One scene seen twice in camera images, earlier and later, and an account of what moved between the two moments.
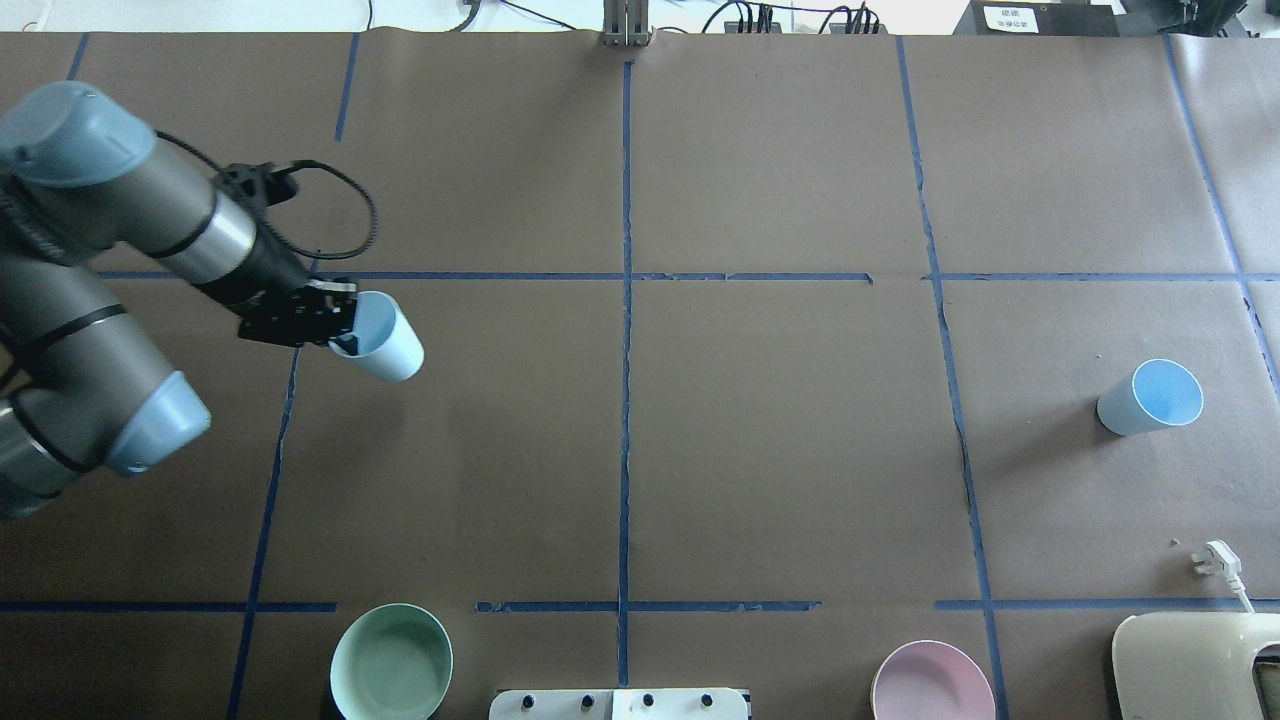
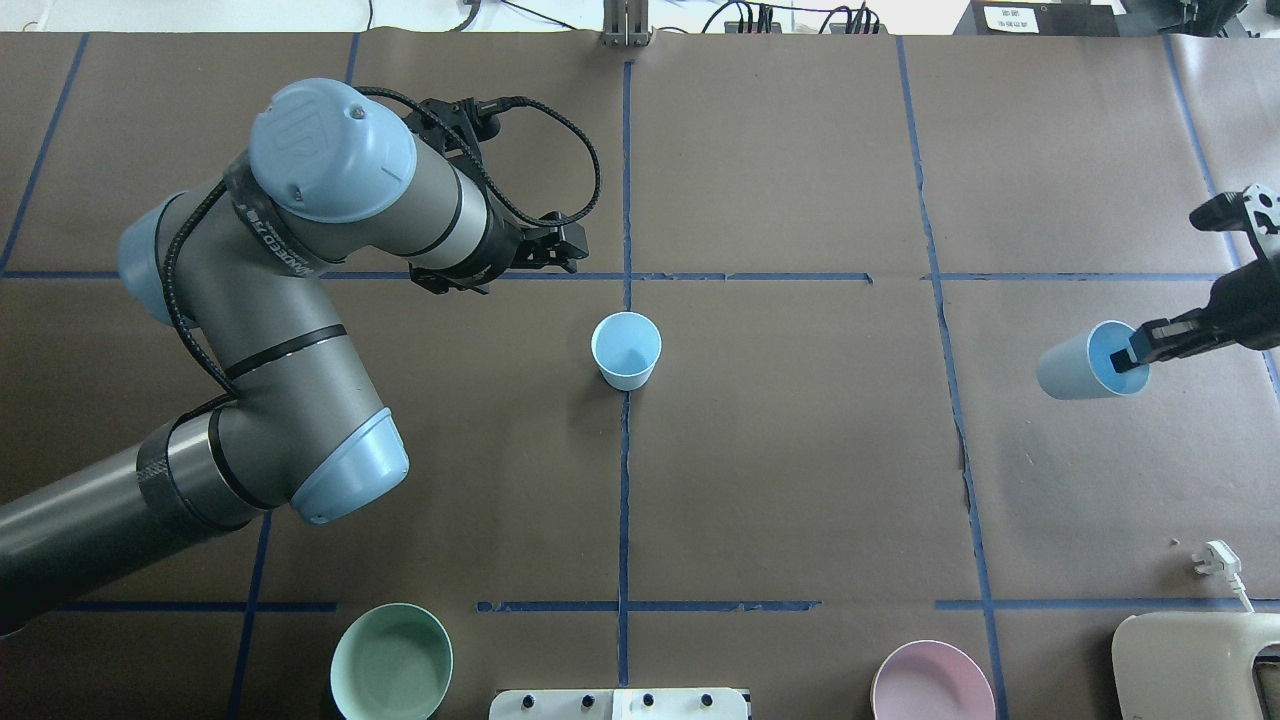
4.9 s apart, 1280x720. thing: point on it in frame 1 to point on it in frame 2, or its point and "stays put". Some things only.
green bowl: x=392 y=662 stays put
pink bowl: x=929 y=680 stays put
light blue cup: x=389 y=347 to x=626 y=346
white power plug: x=1220 y=558 stays put
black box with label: x=1036 y=18 stays put
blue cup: x=1159 y=393 to x=1082 y=369
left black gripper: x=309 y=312 to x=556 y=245
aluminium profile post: x=626 y=23 stays put
